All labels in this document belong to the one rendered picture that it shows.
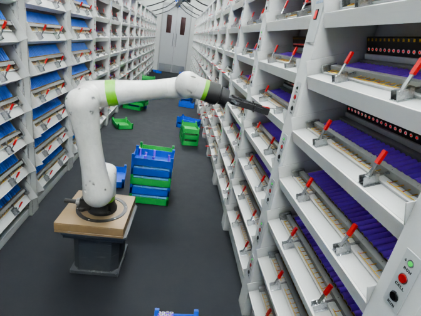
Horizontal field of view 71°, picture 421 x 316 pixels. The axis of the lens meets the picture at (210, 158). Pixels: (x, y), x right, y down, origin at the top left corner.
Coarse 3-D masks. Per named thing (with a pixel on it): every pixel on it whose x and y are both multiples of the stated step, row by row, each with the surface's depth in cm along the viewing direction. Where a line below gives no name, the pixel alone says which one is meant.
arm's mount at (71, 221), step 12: (72, 204) 153; (120, 204) 160; (132, 204) 162; (60, 216) 143; (72, 216) 144; (84, 216) 145; (96, 216) 147; (108, 216) 149; (120, 216) 150; (60, 228) 139; (72, 228) 139; (84, 228) 140; (96, 228) 140; (108, 228) 140; (120, 228) 141
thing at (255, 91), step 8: (256, 88) 174; (264, 88) 174; (272, 88) 175; (256, 96) 172; (264, 104) 152; (272, 104) 150; (272, 112) 137; (272, 120) 138; (280, 120) 124; (280, 128) 126
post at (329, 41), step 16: (320, 32) 99; (336, 32) 99; (352, 32) 100; (368, 32) 100; (304, 48) 108; (320, 48) 101; (336, 48) 101; (352, 48) 102; (304, 64) 106; (304, 80) 105; (304, 96) 106; (320, 96) 107; (288, 112) 116; (304, 112) 109; (288, 128) 115; (288, 144) 113; (288, 160) 116; (304, 160) 116; (272, 176) 126; (272, 208) 124; (272, 240) 130; (256, 256) 134; (256, 272) 136; (240, 304) 151
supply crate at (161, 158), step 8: (136, 152) 229; (144, 152) 231; (152, 152) 232; (160, 152) 232; (168, 152) 233; (136, 160) 213; (144, 160) 213; (152, 160) 213; (160, 160) 228; (168, 168) 216
